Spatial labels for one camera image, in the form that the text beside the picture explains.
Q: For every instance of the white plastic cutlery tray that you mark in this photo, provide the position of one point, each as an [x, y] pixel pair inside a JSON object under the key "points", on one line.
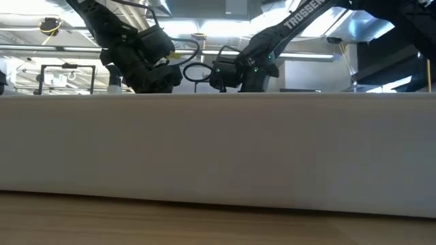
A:
{"points": [[218, 153]]}

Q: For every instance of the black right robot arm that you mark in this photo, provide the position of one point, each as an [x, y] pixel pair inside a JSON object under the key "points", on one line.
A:
{"points": [[303, 13]]}

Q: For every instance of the yellow tag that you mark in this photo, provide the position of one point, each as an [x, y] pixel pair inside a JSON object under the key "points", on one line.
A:
{"points": [[174, 55]]}

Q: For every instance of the dark monitor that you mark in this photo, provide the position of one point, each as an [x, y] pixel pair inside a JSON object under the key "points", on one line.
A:
{"points": [[299, 90]]}

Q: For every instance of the long ceiling light tube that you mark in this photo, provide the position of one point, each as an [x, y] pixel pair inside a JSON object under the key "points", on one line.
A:
{"points": [[306, 55], [34, 48]]}

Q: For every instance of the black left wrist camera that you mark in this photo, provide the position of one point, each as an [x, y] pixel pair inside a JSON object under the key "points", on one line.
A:
{"points": [[156, 42]]}

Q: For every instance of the black background camera stand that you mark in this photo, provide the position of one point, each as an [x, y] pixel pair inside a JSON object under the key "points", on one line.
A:
{"points": [[42, 78]]}

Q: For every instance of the silver ventilation duct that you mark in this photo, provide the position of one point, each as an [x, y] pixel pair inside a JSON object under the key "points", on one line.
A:
{"points": [[361, 27]]}

